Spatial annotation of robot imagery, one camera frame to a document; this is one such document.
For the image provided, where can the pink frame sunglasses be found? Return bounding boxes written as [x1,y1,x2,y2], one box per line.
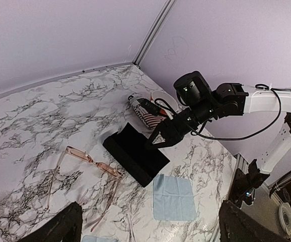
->
[46,146,123,232]

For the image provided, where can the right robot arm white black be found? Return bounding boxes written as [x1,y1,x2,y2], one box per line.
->
[145,71,291,207]

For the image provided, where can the orange white bowl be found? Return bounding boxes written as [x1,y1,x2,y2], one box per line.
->
[151,90,178,119]

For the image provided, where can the blue cleaning cloth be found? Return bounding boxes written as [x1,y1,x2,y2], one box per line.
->
[153,174,197,221]
[82,235,119,242]

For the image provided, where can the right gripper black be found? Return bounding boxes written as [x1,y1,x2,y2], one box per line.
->
[145,109,200,150]

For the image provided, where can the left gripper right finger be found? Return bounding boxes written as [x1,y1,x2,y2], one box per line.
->
[219,200,288,242]

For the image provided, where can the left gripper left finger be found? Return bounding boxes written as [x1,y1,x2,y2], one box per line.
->
[19,202,83,242]

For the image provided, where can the black glasses case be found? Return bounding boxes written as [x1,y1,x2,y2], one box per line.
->
[103,123,170,188]

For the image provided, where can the right aluminium frame post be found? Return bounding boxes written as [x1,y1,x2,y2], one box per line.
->
[132,0,177,67]

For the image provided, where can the striped flag glasses pouch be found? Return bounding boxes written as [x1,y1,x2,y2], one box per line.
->
[127,94,164,130]

